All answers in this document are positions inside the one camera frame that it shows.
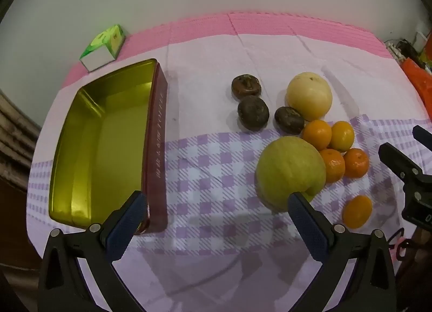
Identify dark mangosteen back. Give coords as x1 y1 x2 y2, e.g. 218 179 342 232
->
231 74 261 100

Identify tangerine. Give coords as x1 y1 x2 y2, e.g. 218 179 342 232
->
343 148 370 179
319 149 346 183

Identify orange plastic bag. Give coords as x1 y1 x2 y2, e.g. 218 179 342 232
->
400 58 432 118

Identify gold toffee tin box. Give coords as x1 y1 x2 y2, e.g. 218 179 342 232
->
48 59 168 233

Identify background clutter pile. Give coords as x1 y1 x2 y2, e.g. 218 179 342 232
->
384 30 431 73

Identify lone orange kumquat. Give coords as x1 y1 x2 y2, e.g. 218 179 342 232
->
342 195 373 229

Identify dark mangosteen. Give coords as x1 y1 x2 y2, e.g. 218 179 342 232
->
275 106 305 135
237 95 269 131
231 74 261 100

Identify pale yellow pear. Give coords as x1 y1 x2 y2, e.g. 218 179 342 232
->
285 72 332 121

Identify yellow orange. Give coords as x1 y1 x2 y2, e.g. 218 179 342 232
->
329 121 355 153

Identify beige ribbed radiator pipes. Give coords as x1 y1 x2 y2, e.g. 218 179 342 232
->
0 92 40 191

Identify green pear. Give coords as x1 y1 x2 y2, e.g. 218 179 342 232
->
255 136 327 213

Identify green white tissue box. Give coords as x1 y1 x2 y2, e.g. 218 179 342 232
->
80 25 125 72

